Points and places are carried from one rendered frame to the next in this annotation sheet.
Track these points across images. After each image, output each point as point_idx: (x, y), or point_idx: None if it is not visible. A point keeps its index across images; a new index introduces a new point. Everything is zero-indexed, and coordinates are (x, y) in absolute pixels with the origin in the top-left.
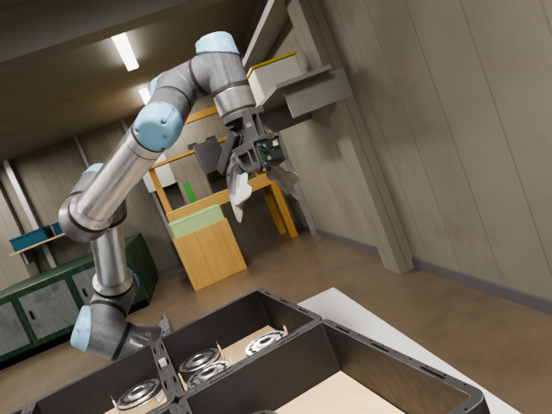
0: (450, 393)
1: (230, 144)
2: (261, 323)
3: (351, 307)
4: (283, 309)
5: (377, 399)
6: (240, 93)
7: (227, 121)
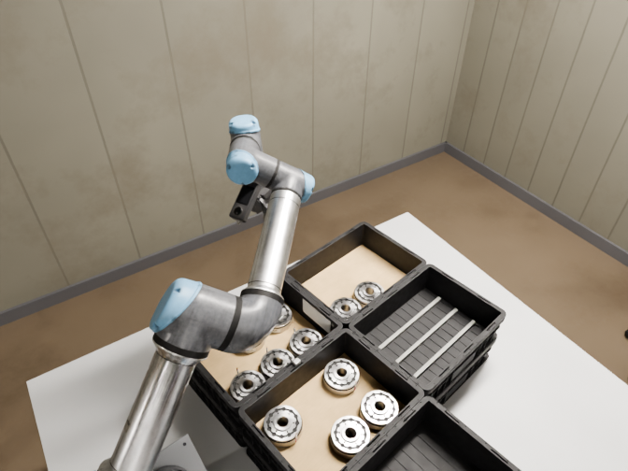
0: (356, 231)
1: (257, 193)
2: None
3: (110, 350)
4: None
5: (318, 275)
6: None
7: None
